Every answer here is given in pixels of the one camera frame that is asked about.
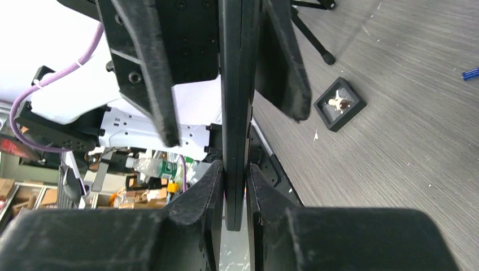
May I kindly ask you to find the small black square tray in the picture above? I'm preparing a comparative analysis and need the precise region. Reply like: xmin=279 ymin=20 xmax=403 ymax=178
xmin=313 ymin=77 xmax=367 ymax=132

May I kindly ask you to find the black remote plain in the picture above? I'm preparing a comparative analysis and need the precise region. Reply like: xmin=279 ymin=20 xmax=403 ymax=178
xmin=219 ymin=0 xmax=260 ymax=231

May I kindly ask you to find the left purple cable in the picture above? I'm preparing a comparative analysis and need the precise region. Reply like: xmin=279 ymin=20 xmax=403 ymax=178
xmin=9 ymin=22 xmax=106 ymax=154

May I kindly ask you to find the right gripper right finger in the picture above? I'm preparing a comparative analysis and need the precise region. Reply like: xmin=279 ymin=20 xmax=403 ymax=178
xmin=246 ymin=165 xmax=459 ymax=270

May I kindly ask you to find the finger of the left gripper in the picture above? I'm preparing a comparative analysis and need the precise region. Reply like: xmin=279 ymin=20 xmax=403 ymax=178
xmin=96 ymin=1 xmax=219 ymax=147
xmin=255 ymin=1 xmax=312 ymax=122

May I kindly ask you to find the black tripod stand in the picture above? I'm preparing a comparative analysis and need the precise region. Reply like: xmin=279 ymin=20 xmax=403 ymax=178
xmin=290 ymin=0 xmax=337 ymax=66

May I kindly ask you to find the blue purple battery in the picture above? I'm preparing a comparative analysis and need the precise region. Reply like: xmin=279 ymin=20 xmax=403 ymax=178
xmin=461 ymin=68 xmax=479 ymax=81

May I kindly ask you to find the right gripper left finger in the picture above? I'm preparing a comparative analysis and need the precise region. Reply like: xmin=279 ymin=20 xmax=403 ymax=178
xmin=1 ymin=160 xmax=223 ymax=270

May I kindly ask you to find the clear plastic bottle green label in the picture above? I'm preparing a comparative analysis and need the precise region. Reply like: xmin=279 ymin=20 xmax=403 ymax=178
xmin=125 ymin=158 xmax=178 ymax=180

